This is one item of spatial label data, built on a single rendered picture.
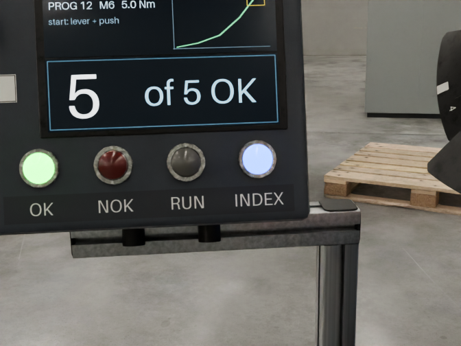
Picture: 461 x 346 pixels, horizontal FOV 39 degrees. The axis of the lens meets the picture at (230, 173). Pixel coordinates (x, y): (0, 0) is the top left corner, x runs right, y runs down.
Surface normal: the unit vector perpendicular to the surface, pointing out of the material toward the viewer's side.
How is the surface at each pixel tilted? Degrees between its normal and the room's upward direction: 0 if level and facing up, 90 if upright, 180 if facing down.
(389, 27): 90
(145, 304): 0
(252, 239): 90
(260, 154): 71
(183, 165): 79
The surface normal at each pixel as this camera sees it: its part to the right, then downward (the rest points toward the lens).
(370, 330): -0.02, -0.96
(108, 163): 0.00, -0.04
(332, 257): 0.09, 0.26
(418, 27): -0.21, 0.26
